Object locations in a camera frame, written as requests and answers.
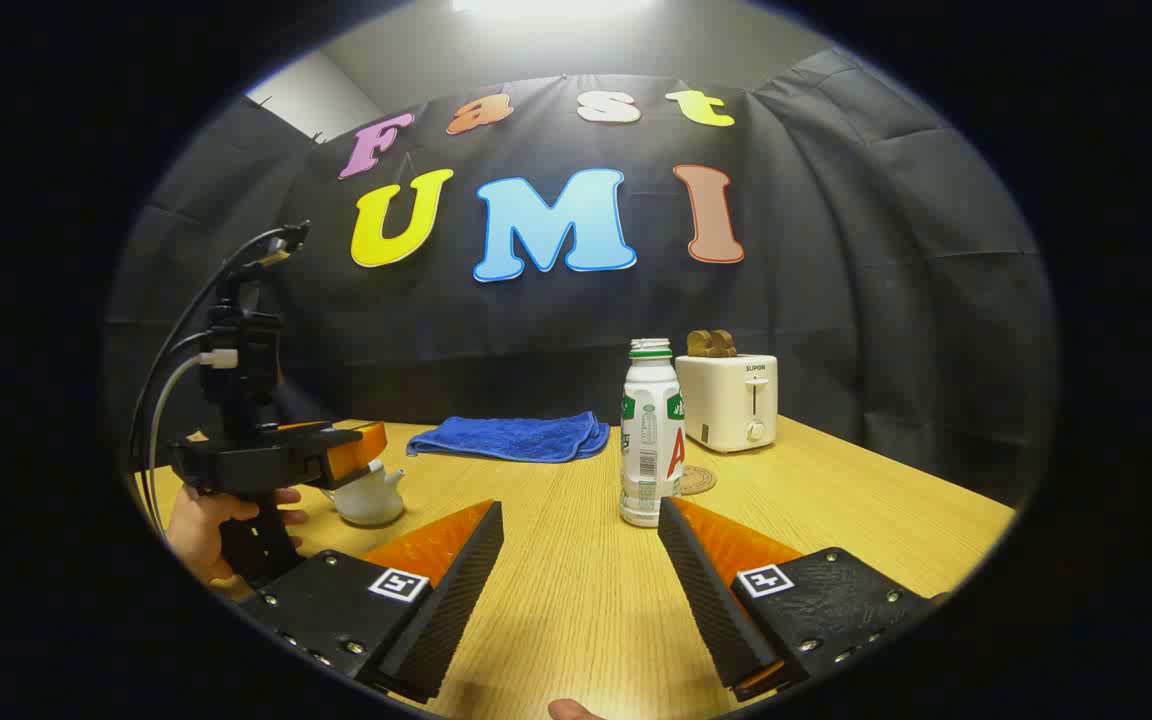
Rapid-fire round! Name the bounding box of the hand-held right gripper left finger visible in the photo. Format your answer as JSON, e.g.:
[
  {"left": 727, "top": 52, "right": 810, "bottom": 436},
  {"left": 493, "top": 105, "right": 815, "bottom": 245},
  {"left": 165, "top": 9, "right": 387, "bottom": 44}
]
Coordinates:
[{"left": 236, "top": 498, "right": 505, "bottom": 704}]

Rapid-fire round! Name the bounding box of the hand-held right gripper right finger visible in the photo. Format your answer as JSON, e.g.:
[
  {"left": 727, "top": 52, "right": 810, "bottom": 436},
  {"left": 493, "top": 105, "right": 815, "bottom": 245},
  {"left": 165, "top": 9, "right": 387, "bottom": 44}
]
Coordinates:
[{"left": 658, "top": 496, "right": 947, "bottom": 703}]

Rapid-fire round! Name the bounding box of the white ceramic teacup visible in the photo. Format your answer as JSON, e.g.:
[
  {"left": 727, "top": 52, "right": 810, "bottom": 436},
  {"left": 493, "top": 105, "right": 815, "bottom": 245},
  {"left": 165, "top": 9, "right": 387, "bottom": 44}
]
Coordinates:
[{"left": 321, "top": 462, "right": 407, "bottom": 528}]

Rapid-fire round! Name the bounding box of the white plastic water bottle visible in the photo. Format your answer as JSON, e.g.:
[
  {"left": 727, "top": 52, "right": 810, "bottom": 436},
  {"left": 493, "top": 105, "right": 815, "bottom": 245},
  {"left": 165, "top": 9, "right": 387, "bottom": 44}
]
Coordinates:
[{"left": 619, "top": 338, "right": 685, "bottom": 529}]

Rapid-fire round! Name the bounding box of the blue folded towel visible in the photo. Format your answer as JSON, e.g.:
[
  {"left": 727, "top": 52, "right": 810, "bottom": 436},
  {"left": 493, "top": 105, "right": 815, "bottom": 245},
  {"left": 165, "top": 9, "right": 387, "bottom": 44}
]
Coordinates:
[{"left": 406, "top": 411, "right": 612, "bottom": 464}]

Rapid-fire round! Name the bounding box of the white toaster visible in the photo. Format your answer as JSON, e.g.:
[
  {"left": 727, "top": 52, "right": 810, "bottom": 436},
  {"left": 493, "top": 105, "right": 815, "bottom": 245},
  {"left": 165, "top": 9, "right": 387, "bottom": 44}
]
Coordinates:
[{"left": 676, "top": 354, "right": 779, "bottom": 454}]

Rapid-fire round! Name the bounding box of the black backdrop cloth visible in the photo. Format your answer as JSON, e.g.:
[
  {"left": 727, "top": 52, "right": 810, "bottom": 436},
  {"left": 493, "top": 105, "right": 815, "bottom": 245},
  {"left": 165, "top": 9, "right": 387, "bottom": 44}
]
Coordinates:
[{"left": 101, "top": 45, "right": 1062, "bottom": 511}]

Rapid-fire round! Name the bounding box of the long ceiling light panel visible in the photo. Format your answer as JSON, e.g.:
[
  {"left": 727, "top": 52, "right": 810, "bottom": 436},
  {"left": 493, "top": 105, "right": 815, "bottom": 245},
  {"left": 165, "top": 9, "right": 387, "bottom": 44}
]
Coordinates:
[{"left": 451, "top": 0, "right": 657, "bottom": 16}]

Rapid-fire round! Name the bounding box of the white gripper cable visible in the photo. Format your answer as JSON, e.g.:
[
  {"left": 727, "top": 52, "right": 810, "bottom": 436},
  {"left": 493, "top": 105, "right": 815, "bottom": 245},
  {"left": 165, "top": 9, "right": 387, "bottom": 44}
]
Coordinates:
[{"left": 144, "top": 347, "right": 239, "bottom": 491}]

